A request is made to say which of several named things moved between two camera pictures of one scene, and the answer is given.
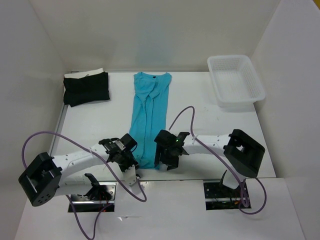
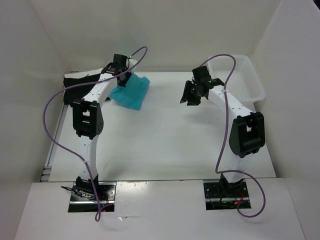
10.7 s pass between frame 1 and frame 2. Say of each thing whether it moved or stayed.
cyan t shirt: moved
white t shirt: stayed
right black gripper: moved
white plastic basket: stayed
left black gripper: moved
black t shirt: stayed
